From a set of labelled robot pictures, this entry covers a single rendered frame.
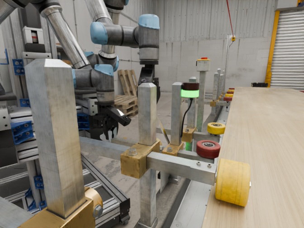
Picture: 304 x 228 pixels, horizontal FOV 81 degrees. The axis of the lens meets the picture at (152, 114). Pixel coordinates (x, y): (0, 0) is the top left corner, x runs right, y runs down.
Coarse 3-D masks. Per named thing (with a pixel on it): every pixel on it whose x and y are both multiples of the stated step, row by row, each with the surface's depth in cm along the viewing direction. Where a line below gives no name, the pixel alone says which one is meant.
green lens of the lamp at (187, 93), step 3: (183, 90) 63; (186, 90) 62; (198, 90) 62; (183, 93) 63; (186, 93) 62; (189, 93) 61; (192, 93) 61; (195, 93) 62; (198, 93) 63; (186, 96) 62; (189, 96) 62; (192, 96) 62; (195, 96) 62; (198, 96) 63
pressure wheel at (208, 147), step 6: (198, 144) 61; (204, 144) 62; (210, 144) 61; (216, 144) 61; (198, 150) 60; (204, 150) 58; (210, 150) 58; (216, 150) 58; (204, 156) 59; (210, 156) 58; (216, 156) 58
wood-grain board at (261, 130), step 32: (256, 96) 178; (288, 96) 178; (256, 128) 80; (288, 128) 80; (256, 160) 52; (288, 160) 52; (256, 192) 38; (288, 192) 38; (224, 224) 30; (256, 224) 30; (288, 224) 30
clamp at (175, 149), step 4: (168, 144) 70; (180, 144) 70; (184, 144) 74; (164, 148) 66; (172, 148) 66; (176, 148) 66; (180, 148) 69; (184, 148) 73; (164, 152) 64; (168, 152) 63; (172, 152) 63; (176, 152) 64; (176, 156) 65
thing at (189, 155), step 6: (114, 138) 79; (120, 138) 79; (120, 144) 77; (126, 144) 75; (132, 144) 74; (180, 150) 67; (180, 156) 65; (186, 156) 64; (192, 156) 63; (198, 156) 63; (210, 162) 61
